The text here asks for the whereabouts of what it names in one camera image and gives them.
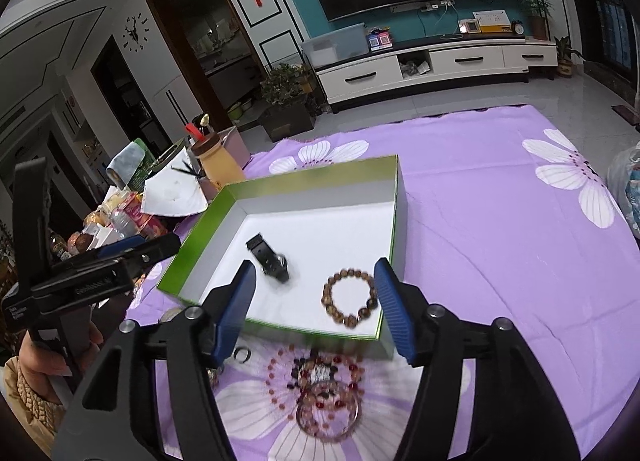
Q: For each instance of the white tv cabinet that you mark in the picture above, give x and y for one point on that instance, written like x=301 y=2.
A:
x=438 y=62

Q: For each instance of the small desk clock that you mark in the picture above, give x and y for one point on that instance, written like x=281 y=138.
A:
x=518 y=28

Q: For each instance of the green cardboard box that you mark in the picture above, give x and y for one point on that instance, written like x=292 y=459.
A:
x=322 y=220

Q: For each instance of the white paper sheet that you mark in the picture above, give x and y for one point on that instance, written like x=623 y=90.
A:
x=174 y=191

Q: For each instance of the potted plant on cabinet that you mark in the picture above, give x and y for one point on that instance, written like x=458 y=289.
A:
x=537 y=13

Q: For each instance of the wall clock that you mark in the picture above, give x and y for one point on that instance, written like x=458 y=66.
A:
x=136 y=33

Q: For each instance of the potted plant by door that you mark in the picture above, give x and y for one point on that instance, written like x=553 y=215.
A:
x=291 y=106

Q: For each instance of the black smart watch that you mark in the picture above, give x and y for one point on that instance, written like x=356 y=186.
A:
x=273 y=264

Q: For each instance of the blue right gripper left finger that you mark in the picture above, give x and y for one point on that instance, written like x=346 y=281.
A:
x=228 y=306

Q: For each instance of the clear plastic storage box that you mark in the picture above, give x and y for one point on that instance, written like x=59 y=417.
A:
x=336 y=46

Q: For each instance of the left hand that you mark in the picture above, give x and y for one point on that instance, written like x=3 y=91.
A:
x=38 y=364

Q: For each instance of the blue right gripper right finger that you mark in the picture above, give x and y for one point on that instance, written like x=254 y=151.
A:
x=403 y=307

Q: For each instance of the yellow bear bottle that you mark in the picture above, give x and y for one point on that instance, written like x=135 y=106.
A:
x=219 y=165

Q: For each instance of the plastic bag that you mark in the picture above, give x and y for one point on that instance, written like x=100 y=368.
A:
x=622 y=180

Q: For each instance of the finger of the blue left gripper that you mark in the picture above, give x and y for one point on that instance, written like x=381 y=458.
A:
x=119 y=247

